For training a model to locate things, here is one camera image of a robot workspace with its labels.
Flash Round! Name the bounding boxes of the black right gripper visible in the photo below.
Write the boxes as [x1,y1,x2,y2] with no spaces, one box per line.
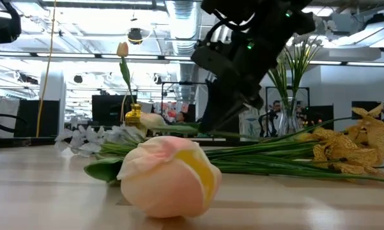
[191,47,269,132]

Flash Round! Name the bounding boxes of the yellow artificial flower bunch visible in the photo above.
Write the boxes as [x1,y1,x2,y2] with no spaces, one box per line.
[207,103,384,185]

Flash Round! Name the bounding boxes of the clear glass vase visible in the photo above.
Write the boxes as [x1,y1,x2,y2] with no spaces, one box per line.
[277,95,303,137]

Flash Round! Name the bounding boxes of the amber glass bottle vase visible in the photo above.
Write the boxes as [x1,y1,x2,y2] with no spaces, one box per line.
[125,103,148,137]

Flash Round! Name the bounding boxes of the white and teal cloth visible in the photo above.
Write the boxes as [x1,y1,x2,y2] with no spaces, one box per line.
[239,105,263,138]

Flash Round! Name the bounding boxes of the colourful patterned cloth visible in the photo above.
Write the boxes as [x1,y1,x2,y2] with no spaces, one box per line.
[153,102,192,124]

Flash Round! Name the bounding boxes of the black monitor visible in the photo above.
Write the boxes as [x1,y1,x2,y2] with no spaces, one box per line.
[14,100,60,138]
[351,101,382,121]
[91,95,137,127]

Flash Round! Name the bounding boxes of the long ceiling light bar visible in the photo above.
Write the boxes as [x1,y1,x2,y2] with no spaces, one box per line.
[0,50,384,68]

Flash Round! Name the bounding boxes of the black metal frame stand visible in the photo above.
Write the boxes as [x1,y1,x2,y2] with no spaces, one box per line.
[160,81,211,138]
[265,86,311,128]

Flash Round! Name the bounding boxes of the ribbed silver ceiling duct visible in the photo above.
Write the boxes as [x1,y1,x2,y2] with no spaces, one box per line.
[164,0,201,106]

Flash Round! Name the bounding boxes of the black ceiling dome camera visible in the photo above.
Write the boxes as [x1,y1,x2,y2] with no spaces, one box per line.
[127,27,144,45]

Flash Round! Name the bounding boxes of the black aluminium table frame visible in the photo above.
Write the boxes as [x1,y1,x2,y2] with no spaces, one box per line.
[0,136,57,150]

